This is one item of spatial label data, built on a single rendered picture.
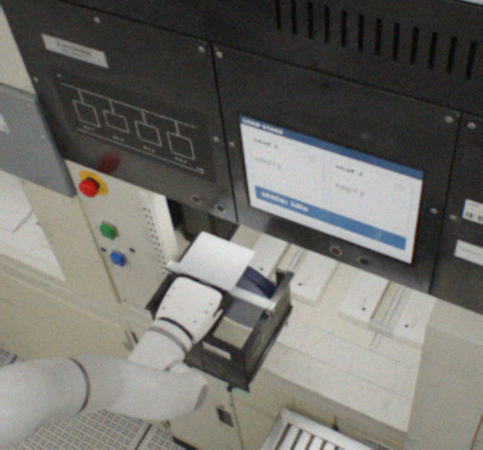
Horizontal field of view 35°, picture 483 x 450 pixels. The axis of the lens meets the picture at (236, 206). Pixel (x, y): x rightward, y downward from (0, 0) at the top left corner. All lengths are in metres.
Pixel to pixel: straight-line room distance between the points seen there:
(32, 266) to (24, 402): 1.10
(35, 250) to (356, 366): 0.91
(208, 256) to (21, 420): 0.57
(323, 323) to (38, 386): 0.94
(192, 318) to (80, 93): 0.44
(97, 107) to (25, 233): 0.91
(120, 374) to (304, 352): 0.68
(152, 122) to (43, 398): 0.48
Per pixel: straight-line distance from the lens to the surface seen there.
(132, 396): 1.25
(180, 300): 1.43
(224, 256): 1.48
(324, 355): 1.81
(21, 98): 1.46
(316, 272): 1.89
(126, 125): 1.32
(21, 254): 2.15
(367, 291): 1.86
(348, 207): 1.17
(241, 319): 1.71
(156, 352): 1.36
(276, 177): 1.20
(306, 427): 1.85
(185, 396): 1.29
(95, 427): 2.79
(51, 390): 1.07
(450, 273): 1.20
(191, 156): 1.27
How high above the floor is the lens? 2.46
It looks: 50 degrees down
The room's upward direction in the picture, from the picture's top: 8 degrees counter-clockwise
